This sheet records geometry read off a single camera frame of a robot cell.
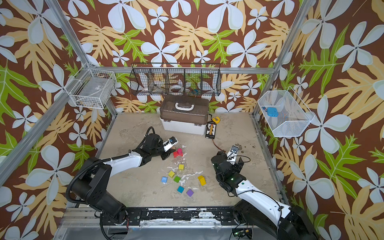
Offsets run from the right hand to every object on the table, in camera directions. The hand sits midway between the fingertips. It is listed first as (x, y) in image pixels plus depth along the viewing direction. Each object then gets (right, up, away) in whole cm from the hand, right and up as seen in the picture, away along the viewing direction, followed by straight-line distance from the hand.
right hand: (228, 154), depth 83 cm
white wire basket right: (+33, +22, 0) cm, 40 cm away
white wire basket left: (-79, +38, +4) cm, 87 cm away
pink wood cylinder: (-28, 0, +13) cm, 31 cm away
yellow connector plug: (-1, +21, +32) cm, 38 cm away
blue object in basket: (+26, +24, +2) cm, 36 cm away
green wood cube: (-29, -16, +4) cm, 33 cm away
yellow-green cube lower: (-32, -12, +4) cm, 35 cm away
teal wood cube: (-27, -20, +1) cm, 34 cm away
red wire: (+1, 0, +18) cm, 18 cm away
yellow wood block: (-14, -15, +3) cm, 21 cm away
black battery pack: (-6, +14, +25) cm, 29 cm away
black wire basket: (-31, +47, +15) cm, 58 cm away
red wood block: (-31, -2, +11) cm, 33 cm away
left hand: (-33, +5, +8) cm, 34 cm away
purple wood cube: (-22, -22, 0) cm, 31 cm away
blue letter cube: (-36, -16, +3) cm, 40 cm away
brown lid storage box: (-23, +24, +10) cm, 35 cm away
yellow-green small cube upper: (-27, -9, +8) cm, 30 cm away
